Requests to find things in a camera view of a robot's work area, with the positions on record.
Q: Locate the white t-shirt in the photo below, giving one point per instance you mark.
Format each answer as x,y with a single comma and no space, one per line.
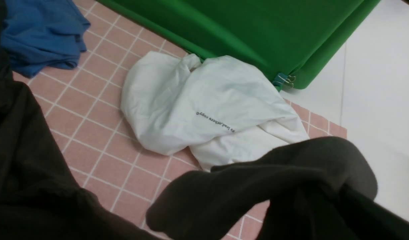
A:
223,109

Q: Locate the dark gray long-sleeve top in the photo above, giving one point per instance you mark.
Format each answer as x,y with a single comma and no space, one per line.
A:
319,189

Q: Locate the blue binder clip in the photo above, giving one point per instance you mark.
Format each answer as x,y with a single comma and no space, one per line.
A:
282,80

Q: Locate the green backdrop cloth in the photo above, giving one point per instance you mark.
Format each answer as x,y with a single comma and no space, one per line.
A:
294,37

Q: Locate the blue t-shirt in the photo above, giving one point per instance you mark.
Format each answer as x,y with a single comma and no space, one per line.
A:
43,33

